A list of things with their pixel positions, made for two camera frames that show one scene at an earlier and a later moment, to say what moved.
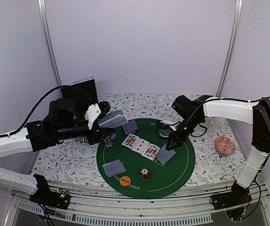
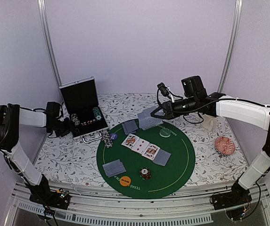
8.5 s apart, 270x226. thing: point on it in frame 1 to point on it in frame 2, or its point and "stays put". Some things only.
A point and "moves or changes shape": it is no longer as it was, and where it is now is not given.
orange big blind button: x=125 y=181 stays put
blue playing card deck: x=114 y=118 to x=146 y=120
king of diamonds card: x=151 y=151 stays put
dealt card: x=130 y=127 stays put
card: x=131 y=126 to x=126 y=130
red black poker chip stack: x=145 y=173 stays put
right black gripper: x=178 y=144 to x=169 y=113
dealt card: x=114 y=167 stays put
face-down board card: x=164 y=155 moves or changes shape
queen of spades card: x=130 y=141 stays put
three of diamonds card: x=140 y=146 stays put
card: x=113 y=168 stays put
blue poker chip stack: x=108 y=141 stays put
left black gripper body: x=95 y=136 to x=62 y=128
